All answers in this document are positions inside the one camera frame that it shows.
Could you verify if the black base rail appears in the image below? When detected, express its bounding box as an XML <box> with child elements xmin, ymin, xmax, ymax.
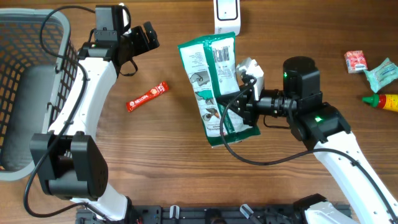
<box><xmin>75</xmin><ymin>203</ymin><xmax>353</xmax><ymax>224</ymax></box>

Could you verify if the grey plastic mesh basket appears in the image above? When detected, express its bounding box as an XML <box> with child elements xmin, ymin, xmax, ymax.
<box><xmin>1</xmin><ymin>8</ymin><xmax>76</xmax><ymax>182</ymax></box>

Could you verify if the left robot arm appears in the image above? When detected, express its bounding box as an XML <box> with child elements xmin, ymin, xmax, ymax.
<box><xmin>30</xmin><ymin>5</ymin><xmax>159</xmax><ymax>223</ymax></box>

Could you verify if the green 3M gloves packet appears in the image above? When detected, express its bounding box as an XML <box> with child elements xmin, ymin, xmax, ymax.
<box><xmin>177</xmin><ymin>31</ymin><xmax>261</xmax><ymax>148</ymax></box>

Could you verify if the white barcode scanner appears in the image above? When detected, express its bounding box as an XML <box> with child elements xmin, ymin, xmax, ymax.
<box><xmin>213</xmin><ymin>0</ymin><xmax>241</xmax><ymax>36</ymax></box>

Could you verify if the green cap sauce bottle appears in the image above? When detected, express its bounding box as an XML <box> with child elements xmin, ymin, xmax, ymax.
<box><xmin>362</xmin><ymin>95</ymin><xmax>398</xmax><ymax>112</ymax></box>

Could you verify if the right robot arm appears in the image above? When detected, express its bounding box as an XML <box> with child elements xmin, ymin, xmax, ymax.
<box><xmin>216</xmin><ymin>56</ymin><xmax>397</xmax><ymax>223</ymax></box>

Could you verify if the red stick sachet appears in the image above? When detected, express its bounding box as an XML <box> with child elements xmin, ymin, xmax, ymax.
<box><xmin>126</xmin><ymin>82</ymin><xmax>169</xmax><ymax>112</ymax></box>

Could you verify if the red packet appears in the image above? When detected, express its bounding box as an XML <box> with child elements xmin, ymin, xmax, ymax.
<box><xmin>344</xmin><ymin>50</ymin><xmax>368</xmax><ymax>73</ymax></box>

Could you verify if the teal white sachet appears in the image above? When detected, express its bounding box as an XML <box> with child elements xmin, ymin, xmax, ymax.
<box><xmin>364</xmin><ymin>58</ymin><xmax>397</xmax><ymax>93</ymax></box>

